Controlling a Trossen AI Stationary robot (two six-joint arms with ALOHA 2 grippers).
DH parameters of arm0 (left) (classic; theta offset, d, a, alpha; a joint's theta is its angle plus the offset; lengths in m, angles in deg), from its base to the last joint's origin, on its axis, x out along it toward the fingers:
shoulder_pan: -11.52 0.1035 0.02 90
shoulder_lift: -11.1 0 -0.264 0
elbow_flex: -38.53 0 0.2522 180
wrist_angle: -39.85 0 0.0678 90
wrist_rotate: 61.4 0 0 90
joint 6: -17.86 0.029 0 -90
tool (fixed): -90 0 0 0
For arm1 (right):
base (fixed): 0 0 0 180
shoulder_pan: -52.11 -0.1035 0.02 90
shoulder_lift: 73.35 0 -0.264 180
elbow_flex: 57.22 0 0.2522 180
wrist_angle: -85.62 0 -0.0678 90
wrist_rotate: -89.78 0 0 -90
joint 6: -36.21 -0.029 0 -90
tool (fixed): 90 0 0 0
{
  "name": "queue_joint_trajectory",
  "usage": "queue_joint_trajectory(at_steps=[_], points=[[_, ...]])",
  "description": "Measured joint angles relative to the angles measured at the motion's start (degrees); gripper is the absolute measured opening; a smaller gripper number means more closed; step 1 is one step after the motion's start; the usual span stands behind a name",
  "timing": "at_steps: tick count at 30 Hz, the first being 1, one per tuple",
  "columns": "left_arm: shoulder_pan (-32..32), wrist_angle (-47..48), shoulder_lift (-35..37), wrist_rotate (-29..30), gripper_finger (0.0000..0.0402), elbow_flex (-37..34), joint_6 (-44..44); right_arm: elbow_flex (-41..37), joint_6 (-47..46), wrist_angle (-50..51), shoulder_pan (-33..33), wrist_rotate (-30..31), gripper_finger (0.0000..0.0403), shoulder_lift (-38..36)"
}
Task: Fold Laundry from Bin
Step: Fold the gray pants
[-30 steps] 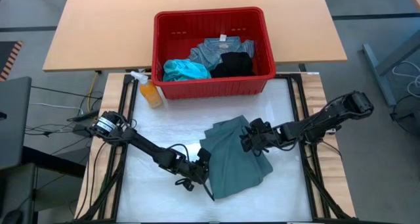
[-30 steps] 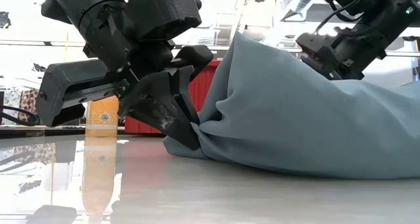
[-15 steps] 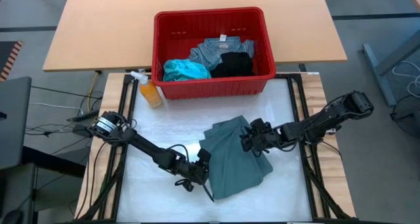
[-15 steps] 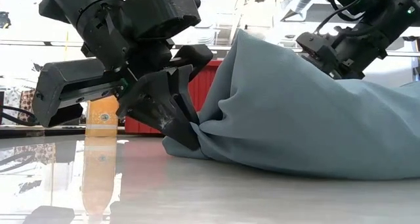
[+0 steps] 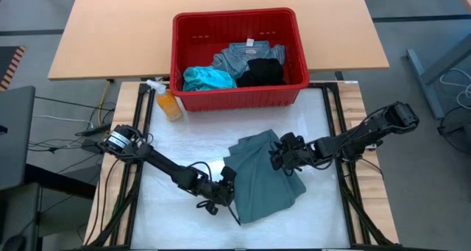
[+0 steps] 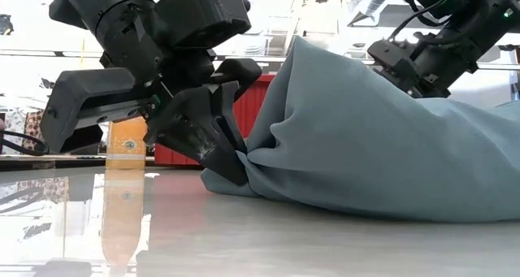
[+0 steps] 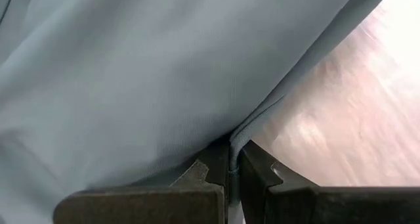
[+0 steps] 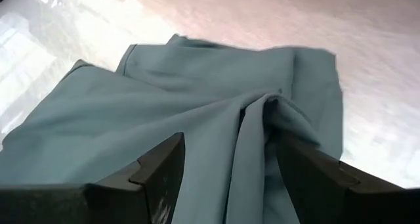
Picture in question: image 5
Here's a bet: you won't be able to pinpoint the black garment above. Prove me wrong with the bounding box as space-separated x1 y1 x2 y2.
235 57 287 88

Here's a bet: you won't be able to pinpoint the light wooden desk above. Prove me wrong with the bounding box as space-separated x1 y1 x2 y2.
47 0 391 81

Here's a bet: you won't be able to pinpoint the yellow floor cable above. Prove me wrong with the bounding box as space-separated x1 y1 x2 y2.
96 80 112 126

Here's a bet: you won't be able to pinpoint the dark grey flat panel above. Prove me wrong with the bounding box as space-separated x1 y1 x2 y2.
0 85 36 191

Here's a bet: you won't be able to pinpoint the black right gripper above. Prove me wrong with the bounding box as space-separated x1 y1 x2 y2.
269 132 308 172

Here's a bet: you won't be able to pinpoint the grey-green garment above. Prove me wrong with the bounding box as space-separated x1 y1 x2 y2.
223 129 308 225

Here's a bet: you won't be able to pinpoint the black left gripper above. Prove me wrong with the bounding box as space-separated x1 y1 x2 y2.
194 165 242 227

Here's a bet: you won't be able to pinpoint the grey metal desk leg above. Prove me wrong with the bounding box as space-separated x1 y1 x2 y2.
406 33 471 120

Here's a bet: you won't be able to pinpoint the black round stand base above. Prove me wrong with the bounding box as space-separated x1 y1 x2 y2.
437 106 471 156

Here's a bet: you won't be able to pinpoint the red plastic laundry bin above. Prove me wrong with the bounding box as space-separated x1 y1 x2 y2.
170 7 311 113

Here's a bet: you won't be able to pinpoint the striped hazard floor mat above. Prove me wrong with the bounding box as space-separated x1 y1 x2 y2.
0 46 26 92

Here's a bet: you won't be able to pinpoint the orange spray bottle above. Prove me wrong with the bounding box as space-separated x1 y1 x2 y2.
146 79 184 123

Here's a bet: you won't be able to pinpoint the turquoise shorts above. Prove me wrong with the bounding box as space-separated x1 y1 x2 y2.
183 66 238 93

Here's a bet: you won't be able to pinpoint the grey striped polo shirt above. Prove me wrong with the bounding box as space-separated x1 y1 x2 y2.
210 40 286 79

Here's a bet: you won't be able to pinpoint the white floor cable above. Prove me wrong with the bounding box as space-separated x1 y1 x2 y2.
439 68 471 110

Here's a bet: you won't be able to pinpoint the black aluminium table frame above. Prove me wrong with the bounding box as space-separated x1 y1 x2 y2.
86 80 397 251

